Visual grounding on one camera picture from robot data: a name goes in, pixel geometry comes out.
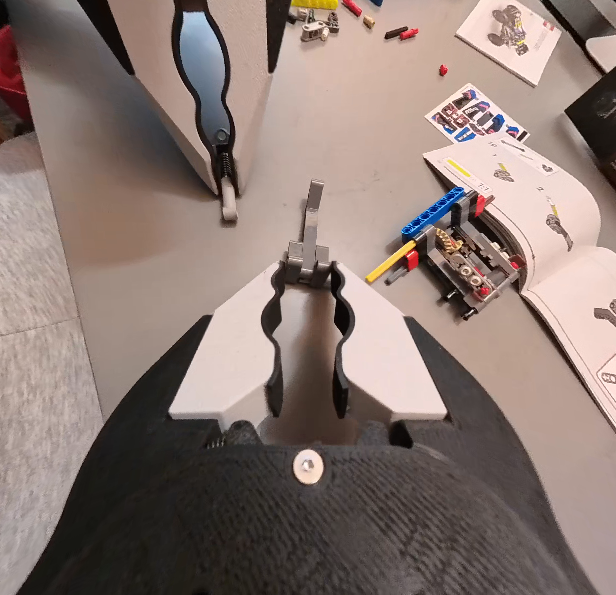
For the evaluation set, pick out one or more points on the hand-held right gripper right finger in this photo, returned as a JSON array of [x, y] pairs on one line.
[[390, 364]]

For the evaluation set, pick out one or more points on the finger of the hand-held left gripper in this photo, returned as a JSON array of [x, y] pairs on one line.
[[250, 51], [149, 37]]

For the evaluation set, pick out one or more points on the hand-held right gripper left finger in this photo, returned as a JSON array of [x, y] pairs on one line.
[[226, 364]]

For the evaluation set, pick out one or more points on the dark grey lego arm assembly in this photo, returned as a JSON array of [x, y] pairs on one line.
[[313, 229]]

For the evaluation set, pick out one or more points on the grey lego shock absorber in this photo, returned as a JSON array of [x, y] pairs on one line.
[[230, 205]]

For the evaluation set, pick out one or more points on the lego chassis with blue beam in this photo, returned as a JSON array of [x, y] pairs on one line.
[[462, 268]]

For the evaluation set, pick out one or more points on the black lego pin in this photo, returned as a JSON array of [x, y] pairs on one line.
[[394, 32]]

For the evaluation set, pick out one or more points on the lego sticker sheet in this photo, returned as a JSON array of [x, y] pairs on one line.
[[474, 116]]

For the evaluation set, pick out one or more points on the open lego instruction booklet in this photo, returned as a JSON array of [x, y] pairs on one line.
[[568, 210]]

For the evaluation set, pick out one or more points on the red storage bin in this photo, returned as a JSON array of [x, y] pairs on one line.
[[12, 75]]

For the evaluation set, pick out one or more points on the small closed instruction booklet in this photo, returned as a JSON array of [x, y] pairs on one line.
[[510, 37]]

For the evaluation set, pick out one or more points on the black cardboard box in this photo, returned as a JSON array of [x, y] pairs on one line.
[[594, 119]]

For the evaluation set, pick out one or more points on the pale rounded base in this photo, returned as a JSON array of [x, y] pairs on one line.
[[601, 54]]

